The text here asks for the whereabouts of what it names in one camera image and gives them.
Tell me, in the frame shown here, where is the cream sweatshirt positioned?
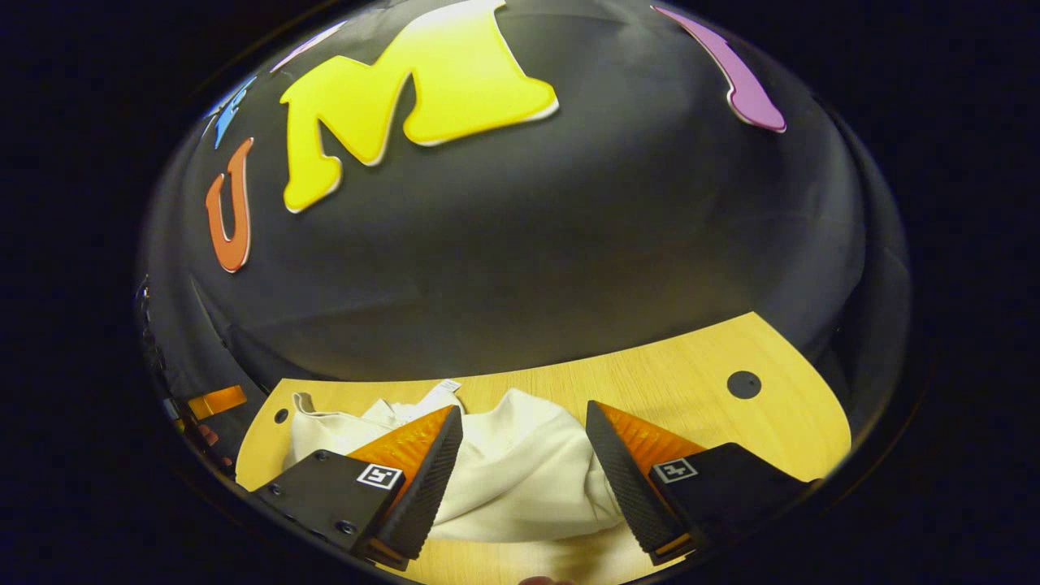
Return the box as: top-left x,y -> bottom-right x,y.
288,379 -> 655,582

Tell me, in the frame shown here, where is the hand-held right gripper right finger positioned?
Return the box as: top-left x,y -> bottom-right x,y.
585,400 -> 813,566

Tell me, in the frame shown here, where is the black backdrop cloth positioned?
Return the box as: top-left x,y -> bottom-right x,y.
138,0 -> 911,480

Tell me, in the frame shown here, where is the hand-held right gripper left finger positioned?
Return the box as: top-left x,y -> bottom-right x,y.
252,405 -> 464,570

